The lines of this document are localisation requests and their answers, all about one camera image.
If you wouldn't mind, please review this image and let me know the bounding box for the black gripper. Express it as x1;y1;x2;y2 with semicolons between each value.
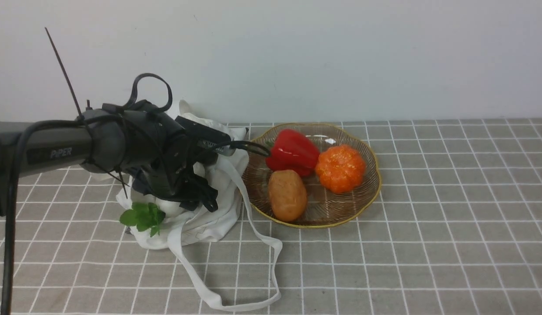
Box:
102;100;218;213

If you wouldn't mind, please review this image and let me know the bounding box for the white radish with green leaves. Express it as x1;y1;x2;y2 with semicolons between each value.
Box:
117;196;185;238

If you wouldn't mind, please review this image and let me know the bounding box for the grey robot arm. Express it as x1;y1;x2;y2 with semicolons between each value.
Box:
0;100;231;217

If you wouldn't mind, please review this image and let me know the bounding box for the white cloth tote bag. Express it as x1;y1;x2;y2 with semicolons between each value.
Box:
116;101;283;312

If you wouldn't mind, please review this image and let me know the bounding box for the brown potato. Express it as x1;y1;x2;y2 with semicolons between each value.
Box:
268;170;308;223

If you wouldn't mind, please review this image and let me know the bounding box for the red bell pepper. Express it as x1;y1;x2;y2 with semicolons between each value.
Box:
266;129;320;178

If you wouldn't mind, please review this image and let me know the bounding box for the amber glass plate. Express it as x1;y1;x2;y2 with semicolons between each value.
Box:
242;123;382;228

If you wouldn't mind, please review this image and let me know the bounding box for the orange pumpkin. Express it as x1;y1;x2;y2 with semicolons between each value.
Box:
315;145;366;195

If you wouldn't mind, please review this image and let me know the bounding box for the grey checkered tablecloth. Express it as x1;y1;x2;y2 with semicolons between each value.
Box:
12;119;542;315

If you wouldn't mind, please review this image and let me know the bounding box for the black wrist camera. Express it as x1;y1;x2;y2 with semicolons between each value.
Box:
175;113;235;156

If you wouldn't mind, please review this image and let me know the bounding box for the black cable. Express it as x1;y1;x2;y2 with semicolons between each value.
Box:
0;73;271;315

